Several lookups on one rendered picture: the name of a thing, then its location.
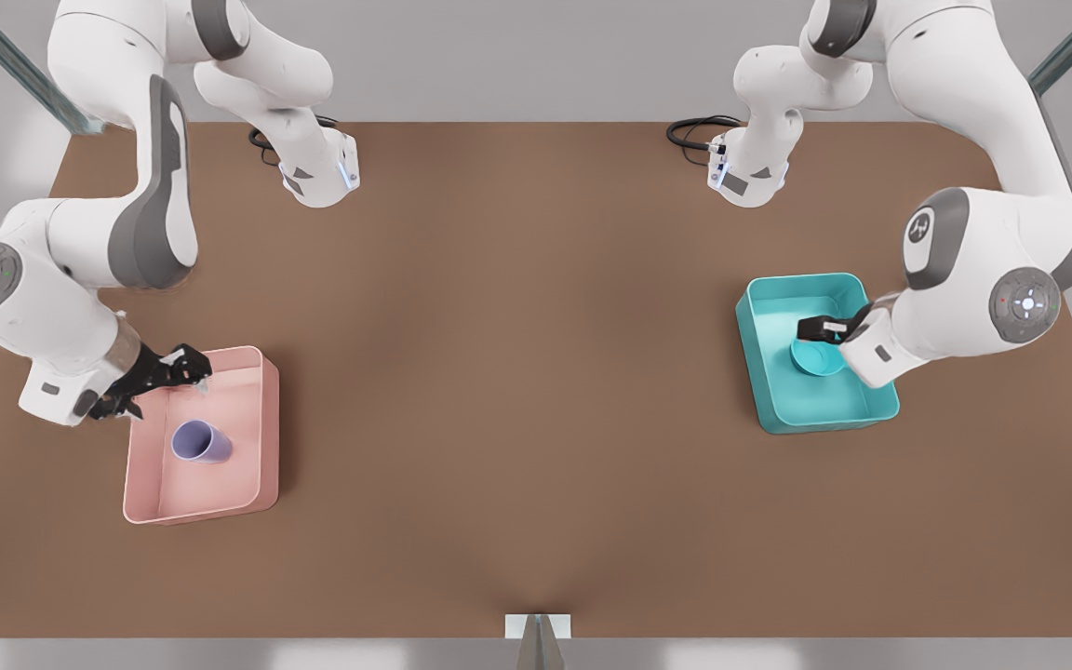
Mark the lilac cup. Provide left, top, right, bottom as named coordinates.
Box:
left=171, top=420, right=234, bottom=465

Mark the pink rectangular box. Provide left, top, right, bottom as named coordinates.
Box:
left=122, top=345, right=280, bottom=526

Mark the teal bowl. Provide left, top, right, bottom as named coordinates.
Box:
left=789, top=337, right=848, bottom=378

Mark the black cable loop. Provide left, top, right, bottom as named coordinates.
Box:
left=666, top=115, right=744, bottom=167
left=248, top=115, right=340, bottom=168

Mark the teal rectangular box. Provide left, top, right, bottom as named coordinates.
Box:
left=735, top=273, right=901, bottom=436

